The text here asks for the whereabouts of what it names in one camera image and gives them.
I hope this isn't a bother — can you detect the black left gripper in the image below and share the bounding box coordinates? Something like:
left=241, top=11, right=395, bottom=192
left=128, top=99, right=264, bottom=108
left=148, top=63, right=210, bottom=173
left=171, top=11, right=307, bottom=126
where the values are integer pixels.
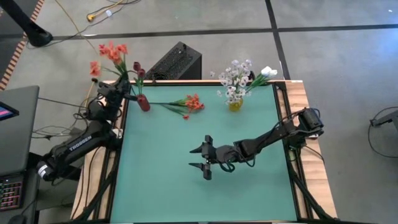
left=98, top=81, right=138, bottom=106

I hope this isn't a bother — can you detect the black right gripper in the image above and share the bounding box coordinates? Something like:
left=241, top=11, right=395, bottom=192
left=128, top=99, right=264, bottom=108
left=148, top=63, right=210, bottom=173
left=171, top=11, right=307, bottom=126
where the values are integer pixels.
left=188, top=135, right=240, bottom=180

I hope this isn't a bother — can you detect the red poppy bunch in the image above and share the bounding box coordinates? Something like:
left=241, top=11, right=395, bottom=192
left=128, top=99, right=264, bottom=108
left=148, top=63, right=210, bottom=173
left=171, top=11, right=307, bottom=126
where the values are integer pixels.
left=150, top=93, right=205, bottom=121
left=89, top=42, right=142, bottom=97

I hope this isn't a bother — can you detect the white veined flower bunch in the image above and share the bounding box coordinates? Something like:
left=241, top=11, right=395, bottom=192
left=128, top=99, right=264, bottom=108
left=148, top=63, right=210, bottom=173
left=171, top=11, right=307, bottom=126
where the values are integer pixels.
left=209, top=58, right=253, bottom=105

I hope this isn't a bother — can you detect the white tulip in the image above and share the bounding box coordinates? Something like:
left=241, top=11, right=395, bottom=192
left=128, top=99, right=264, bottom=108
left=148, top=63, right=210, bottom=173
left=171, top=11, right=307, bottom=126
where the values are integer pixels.
left=248, top=65, right=273, bottom=91
left=253, top=68, right=278, bottom=90

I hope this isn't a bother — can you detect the red glass vase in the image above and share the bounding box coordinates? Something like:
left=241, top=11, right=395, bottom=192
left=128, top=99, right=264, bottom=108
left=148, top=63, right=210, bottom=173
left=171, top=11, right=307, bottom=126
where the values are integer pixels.
left=136, top=94, right=152, bottom=112

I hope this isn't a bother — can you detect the yellow glass vase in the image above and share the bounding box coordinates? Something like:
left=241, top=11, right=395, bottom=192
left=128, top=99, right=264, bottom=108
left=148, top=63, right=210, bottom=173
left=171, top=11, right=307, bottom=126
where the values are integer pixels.
left=228, top=98, right=244, bottom=113

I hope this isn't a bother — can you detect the green table mat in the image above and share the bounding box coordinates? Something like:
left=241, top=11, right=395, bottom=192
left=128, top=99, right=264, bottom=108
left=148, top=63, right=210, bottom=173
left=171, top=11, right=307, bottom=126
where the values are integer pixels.
left=110, top=84, right=298, bottom=223

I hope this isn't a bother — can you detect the black computer tower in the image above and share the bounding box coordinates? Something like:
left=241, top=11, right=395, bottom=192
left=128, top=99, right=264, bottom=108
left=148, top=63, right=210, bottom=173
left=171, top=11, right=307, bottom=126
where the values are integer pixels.
left=139, top=41, right=203, bottom=81

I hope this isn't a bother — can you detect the small lit screen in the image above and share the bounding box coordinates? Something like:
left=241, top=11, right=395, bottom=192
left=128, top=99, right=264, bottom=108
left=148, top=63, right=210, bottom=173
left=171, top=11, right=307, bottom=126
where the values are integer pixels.
left=0, top=101, right=20, bottom=122

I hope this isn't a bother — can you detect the striped floor ramp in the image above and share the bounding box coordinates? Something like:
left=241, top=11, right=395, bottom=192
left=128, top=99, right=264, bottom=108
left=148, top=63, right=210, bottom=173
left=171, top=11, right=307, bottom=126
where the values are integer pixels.
left=0, top=0, right=46, bottom=91

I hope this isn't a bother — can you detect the backlit keyboard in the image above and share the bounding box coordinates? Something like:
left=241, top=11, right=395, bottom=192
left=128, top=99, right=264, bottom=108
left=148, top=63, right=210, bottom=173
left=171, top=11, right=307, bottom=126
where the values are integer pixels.
left=0, top=179, right=25, bottom=212

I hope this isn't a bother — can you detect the black floor stand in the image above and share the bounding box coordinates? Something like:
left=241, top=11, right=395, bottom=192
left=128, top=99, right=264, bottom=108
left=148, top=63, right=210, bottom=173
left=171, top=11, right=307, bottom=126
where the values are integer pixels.
left=368, top=105, right=398, bottom=156

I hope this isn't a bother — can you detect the yellow extension cable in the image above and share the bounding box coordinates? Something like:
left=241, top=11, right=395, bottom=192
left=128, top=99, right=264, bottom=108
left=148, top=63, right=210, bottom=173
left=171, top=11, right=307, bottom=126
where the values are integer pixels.
left=52, top=0, right=125, bottom=110

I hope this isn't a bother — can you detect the black table frame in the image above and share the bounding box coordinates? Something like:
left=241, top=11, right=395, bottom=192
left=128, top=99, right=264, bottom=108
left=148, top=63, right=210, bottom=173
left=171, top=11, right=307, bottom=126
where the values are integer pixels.
left=73, top=80, right=338, bottom=224

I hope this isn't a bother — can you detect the black stand post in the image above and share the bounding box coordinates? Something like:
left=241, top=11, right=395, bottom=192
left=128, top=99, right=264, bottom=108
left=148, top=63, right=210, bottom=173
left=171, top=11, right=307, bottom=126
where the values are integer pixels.
left=0, top=0, right=53, bottom=48

